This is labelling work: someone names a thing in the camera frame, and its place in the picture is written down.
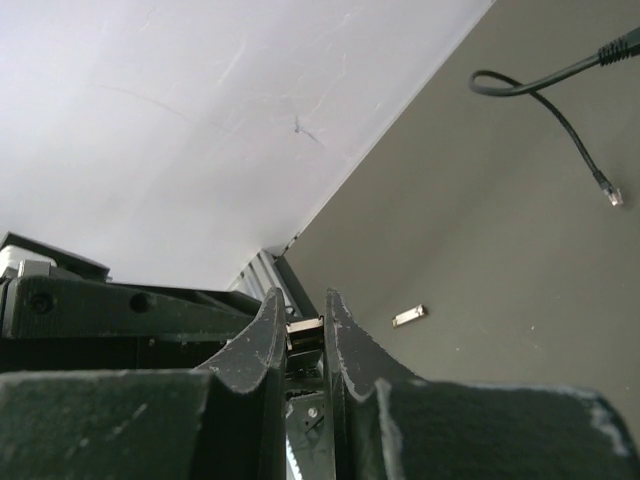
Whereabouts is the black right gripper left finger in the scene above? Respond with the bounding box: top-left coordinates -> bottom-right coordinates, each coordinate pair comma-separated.
1,288 -> 286,479

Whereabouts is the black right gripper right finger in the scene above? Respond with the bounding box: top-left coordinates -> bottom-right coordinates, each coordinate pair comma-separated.
324,289 -> 631,479

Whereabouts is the silver SFP module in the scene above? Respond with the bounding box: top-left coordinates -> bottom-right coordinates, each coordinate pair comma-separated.
391,304 -> 428,328

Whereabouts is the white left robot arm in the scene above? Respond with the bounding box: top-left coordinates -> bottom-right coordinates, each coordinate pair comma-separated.
1,232 -> 260,373

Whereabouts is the black ethernet cable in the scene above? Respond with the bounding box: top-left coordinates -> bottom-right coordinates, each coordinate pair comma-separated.
468,24 -> 640,209

